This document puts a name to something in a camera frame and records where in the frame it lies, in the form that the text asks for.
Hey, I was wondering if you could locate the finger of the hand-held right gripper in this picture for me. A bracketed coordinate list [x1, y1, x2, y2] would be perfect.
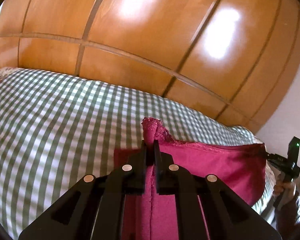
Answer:
[265, 151, 288, 167]

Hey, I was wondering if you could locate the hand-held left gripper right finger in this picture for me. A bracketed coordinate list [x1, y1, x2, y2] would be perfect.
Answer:
[154, 140, 282, 240]

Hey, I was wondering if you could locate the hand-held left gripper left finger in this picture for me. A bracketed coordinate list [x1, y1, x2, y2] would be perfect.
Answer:
[18, 139, 150, 240]

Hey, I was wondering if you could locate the dark red garment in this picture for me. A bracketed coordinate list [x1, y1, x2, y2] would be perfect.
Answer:
[114, 117, 267, 240]

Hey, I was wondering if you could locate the person's right forearm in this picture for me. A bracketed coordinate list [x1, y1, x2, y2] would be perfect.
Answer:
[274, 192, 300, 232]

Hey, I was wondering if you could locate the person's right hand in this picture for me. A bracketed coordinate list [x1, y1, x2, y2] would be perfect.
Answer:
[272, 176, 297, 198]

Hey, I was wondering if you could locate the green checked blanket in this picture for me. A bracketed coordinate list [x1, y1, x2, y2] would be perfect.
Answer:
[0, 69, 278, 240]

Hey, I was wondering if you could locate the wooden panelled wardrobe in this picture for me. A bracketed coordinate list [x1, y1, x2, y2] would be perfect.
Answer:
[0, 0, 300, 137]

